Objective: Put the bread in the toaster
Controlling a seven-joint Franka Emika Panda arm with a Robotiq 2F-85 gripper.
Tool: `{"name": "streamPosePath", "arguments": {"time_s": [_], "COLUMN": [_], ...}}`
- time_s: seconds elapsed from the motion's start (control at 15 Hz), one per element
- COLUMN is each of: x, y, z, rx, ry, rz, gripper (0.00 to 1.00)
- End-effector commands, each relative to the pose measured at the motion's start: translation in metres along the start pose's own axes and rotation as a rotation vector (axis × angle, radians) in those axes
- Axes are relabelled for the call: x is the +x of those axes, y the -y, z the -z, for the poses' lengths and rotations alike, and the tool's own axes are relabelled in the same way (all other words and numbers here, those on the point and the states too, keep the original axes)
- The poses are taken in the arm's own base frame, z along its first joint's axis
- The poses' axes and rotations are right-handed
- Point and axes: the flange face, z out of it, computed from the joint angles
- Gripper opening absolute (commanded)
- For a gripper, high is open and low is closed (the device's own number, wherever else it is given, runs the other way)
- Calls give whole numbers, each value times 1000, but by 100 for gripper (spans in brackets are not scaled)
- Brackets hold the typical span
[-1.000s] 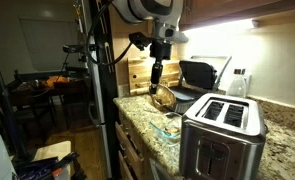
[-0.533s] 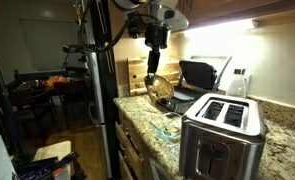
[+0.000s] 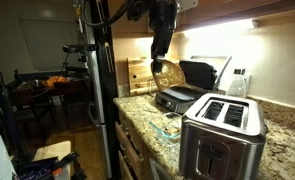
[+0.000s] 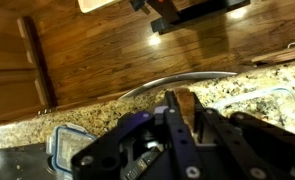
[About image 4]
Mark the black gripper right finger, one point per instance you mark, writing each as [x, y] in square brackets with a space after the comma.
[253, 146]

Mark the wooden cabinet door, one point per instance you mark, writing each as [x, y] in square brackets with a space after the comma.
[13, 76]

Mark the clear lid with blue seal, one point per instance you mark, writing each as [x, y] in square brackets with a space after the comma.
[65, 146]

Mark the stainless steel sink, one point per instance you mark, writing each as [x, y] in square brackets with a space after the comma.
[17, 163]

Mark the brown toasted bread slice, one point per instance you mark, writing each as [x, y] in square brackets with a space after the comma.
[185, 103]

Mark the wooden drawer base cabinet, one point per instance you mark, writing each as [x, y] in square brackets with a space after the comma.
[280, 56]

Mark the clear glass baking dish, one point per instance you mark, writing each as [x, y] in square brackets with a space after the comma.
[287, 96]

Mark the black floor stand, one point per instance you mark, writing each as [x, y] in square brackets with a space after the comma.
[193, 15]

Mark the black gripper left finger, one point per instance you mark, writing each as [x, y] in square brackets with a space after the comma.
[183, 143]

